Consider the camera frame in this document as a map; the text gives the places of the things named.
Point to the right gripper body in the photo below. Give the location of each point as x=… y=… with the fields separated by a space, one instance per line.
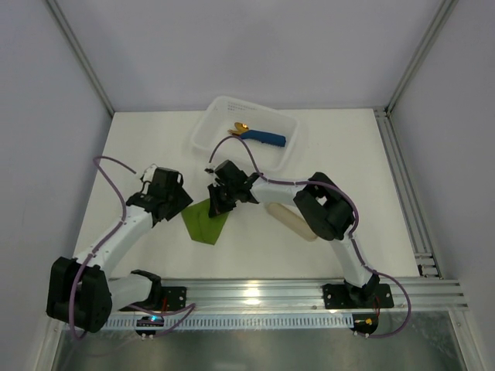
x=220 y=195

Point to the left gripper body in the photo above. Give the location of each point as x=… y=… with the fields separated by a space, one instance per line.
x=175 y=202

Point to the green paper napkin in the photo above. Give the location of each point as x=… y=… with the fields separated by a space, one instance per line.
x=200 y=227

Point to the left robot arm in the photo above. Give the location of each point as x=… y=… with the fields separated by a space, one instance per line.
x=81 y=292

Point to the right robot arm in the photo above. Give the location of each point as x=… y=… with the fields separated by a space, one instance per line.
x=327 y=211

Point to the gold utensils in bundle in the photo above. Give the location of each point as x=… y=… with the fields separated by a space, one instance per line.
x=239 y=129

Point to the blue rolled napkin bundle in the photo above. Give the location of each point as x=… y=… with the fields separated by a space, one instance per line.
x=265 y=137

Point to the white plastic basket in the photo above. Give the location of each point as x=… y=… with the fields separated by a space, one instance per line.
x=221 y=115

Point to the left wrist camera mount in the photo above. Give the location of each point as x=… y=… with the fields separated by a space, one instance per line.
x=148 y=174

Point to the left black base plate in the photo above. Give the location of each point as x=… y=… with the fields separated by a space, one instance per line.
x=172 y=298

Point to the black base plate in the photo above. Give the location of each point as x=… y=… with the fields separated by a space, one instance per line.
x=344 y=296
x=172 y=298

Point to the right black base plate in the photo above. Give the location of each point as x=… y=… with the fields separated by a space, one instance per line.
x=344 y=296

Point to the white slotted cable duct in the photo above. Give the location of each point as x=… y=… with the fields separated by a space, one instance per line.
x=197 y=321

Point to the left frame post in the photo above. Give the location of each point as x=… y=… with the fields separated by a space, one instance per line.
x=77 y=49

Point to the frame post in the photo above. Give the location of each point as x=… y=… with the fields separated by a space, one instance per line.
x=77 y=49
x=432 y=32

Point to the aluminium right side rail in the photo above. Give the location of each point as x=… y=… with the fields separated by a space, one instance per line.
x=427 y=263

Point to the aluminium rail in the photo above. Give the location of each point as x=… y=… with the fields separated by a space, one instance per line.
x=427 y=263
x=235 y=296

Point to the aluminium front rail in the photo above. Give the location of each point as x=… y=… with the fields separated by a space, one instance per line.
x=235 y=296

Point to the right frame post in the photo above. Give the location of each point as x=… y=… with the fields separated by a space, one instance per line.
x=432 y=32

